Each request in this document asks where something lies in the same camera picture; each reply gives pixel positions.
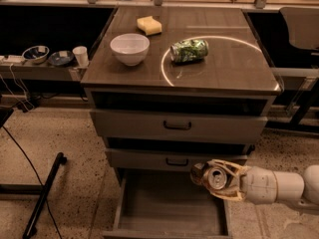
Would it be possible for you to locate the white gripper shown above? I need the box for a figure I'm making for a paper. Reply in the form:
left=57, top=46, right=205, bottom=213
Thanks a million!
left=207, top=159, right=277, bottom=205

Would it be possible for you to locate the orange soda can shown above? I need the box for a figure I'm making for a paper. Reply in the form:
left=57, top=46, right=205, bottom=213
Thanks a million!
left=190, top=163, right=231, bottom=190

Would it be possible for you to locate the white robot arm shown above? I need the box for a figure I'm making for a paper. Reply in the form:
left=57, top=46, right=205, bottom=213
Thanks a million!
left=204, top=159, right=319, bottom=215

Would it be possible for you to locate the bottom open drawer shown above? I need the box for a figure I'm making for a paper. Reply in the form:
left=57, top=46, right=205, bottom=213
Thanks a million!
left=102, top=169, right=232, bottom=239

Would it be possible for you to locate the middle grey drawer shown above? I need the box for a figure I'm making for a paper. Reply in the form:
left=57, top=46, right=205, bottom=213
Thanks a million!
left=106, top=148, right=247, bottom=172

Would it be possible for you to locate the grey drawer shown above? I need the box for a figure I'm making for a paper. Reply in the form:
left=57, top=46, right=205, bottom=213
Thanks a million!
left=106, top=148, right=247, bottom=172
left=91, top=110, right=267, bottom=144

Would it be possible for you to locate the grey drawer cabinet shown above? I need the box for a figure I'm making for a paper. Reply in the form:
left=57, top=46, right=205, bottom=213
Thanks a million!
left=80, top=5, right=282, bottom=239

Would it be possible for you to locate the green soda can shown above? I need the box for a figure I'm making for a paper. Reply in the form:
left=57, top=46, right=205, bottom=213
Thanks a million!
left=169, top=39, right=209, bottom=64

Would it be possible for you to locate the top grey drawer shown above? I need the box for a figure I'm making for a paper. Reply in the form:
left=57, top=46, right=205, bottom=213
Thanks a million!
left=91, top=110, right=267, bottom=144

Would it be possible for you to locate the white bowl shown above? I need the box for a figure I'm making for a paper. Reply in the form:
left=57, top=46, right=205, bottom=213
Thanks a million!
left=110, top=33, right=151, bottom=66

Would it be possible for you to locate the yellow sponge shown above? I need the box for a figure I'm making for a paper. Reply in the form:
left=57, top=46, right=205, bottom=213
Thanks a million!
left=137, top=16, right=162, bottom=36

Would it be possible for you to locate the white paper cup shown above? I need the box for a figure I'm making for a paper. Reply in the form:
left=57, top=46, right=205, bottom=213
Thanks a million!
left=73, top=46, right=89, bottom=67

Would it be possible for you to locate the black stand leg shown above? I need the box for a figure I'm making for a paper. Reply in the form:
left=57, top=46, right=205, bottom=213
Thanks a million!
left=23, top=152, right=67, bottom=239

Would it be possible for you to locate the dark blue bowl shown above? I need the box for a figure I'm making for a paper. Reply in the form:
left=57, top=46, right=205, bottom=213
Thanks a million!
left=48, top=51, right=74, bottom=67

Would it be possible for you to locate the silver bowl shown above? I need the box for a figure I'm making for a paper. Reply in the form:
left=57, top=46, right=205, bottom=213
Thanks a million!
left=22, top=45, right=50, bottom=65

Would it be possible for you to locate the white power strip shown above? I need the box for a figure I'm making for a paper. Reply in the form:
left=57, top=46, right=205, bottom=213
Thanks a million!
left=0, top=55, right=25, bottom=64

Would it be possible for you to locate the black cable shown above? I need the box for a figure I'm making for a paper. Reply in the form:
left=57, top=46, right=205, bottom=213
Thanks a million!
left=1, top=124, right=64, bottom=239

